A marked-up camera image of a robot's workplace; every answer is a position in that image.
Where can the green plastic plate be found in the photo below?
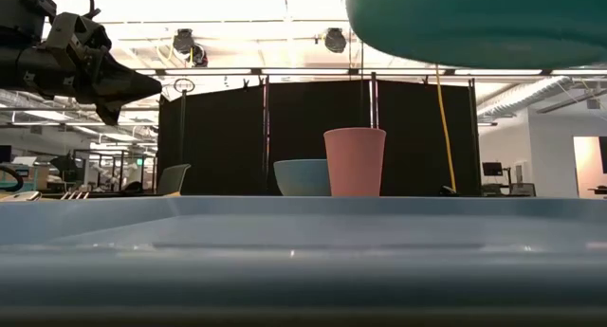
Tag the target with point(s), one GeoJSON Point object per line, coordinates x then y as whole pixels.
{"type": "Point", "coordinates": [474, 23]}

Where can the black spotlight with red part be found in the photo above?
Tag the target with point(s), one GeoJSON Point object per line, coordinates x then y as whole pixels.
{"type": "Point", "coordinates": [184, 40]}

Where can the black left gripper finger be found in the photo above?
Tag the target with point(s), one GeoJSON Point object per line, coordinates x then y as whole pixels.
{"type": "Point", "coordinates": [109, 114]}
{"type": "Point", "coordinates": [128, 86]}

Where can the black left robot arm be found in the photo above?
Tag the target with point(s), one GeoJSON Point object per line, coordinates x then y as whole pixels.
{"type": "Point", "coordinates": [19, 9]}

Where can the blue office chair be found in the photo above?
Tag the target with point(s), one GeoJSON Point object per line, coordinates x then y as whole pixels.
{"type": "Point", "coordinates": [171, 179]}

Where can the blue plastic bowl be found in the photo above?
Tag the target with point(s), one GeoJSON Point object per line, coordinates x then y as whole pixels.
{"type": "Point", "coordinates": [301, 177]}

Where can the long LED light bar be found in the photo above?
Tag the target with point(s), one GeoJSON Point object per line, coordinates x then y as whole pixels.
{"type": "Point", "coordinates": [303, 72]}

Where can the blue plastic tray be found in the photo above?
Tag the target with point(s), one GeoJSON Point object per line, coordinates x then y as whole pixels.
{"type": "Point", "coordinates": [303, 270]}

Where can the black computer monitor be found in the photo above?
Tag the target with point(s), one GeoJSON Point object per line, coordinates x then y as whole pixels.
{"type": "Point", "coordinates": [492, 168]}

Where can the black curtain partition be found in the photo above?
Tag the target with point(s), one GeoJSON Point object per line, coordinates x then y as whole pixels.
{"type": "Point", "coordinates": [223, 142]}

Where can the pink plastic cup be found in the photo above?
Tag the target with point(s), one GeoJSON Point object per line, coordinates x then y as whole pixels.
{"type": "Point", "coordinates": [355, 166]}

